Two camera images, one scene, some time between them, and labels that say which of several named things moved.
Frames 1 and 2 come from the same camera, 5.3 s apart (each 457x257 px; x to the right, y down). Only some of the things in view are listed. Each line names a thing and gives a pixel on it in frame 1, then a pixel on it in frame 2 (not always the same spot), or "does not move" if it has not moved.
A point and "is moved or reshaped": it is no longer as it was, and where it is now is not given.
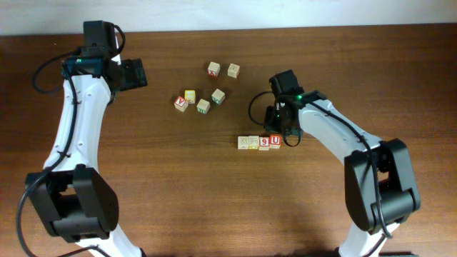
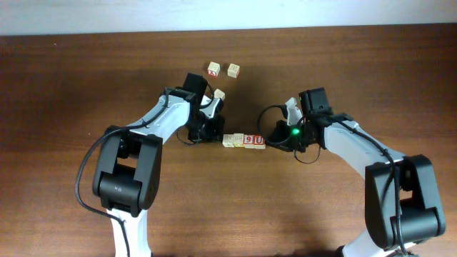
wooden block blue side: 243,142 -> 228,140
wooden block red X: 213,69 does not move
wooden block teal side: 218,96 does not move
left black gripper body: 132,77 -> 206,129
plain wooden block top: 233,71 does not move
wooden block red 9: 264,143 -> 248,140
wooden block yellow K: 253,142 -> 238,140
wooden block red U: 275,140 is moved or reshaped
